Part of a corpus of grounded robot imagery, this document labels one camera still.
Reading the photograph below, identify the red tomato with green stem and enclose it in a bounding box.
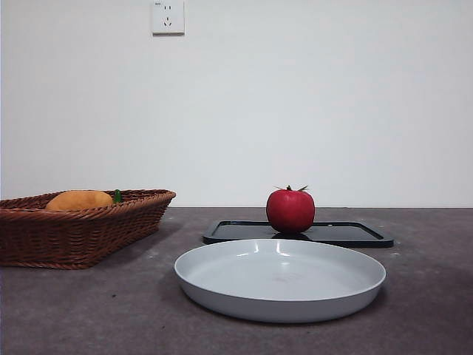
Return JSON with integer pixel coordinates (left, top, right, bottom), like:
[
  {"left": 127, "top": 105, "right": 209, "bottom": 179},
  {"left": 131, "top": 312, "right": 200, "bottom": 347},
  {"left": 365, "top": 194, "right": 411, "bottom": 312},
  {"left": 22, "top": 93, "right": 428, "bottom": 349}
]
[{"left": 265, "top": 183, "right": 316, "bottom": 234}]

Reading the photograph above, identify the grey round plate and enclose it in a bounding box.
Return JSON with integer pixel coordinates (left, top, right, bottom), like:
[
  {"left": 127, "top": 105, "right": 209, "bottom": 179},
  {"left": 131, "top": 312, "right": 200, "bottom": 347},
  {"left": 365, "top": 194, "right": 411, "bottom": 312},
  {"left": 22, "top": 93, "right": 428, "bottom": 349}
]
[{"left": 174, "top": 238, "right": 387, "bottom": 324}]

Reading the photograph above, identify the black rectangular tray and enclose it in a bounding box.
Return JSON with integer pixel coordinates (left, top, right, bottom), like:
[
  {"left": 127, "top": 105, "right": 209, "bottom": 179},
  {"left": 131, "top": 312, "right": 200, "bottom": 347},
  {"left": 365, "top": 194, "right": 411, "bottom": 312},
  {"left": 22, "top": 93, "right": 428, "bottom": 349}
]
[{"left": 202, "top": 219, "right": 395, "bottom": 249}]

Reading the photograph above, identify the brown wicker basket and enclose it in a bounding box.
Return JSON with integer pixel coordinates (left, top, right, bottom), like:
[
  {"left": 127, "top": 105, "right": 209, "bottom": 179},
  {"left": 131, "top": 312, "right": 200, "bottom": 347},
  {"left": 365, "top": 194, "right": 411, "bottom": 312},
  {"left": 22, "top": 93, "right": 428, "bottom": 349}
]
[{"left": 0, "top": 189, "right": 177, "bottom": 270}]

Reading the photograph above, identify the white wall power socket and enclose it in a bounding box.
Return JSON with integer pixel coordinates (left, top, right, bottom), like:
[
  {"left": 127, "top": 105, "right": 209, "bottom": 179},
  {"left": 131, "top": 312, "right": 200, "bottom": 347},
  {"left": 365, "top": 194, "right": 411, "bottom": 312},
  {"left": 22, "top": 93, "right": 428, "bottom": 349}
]
[{"left": 152, "top": 0, "right": 186, "bottom": 36}]

